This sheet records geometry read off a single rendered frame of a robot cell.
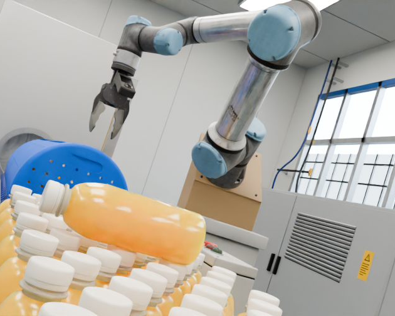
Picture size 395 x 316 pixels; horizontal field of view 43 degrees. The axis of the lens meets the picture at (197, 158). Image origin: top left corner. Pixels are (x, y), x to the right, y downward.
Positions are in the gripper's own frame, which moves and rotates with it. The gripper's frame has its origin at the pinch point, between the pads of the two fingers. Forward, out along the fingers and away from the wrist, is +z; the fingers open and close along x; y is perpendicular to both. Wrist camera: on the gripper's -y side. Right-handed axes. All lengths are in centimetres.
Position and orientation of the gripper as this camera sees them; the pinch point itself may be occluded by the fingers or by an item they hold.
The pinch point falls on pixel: (102, 131)
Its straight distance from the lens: 147.0
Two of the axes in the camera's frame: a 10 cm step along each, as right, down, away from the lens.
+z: -3.2, 9.5, -0.7
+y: -3.7, -0.5, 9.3
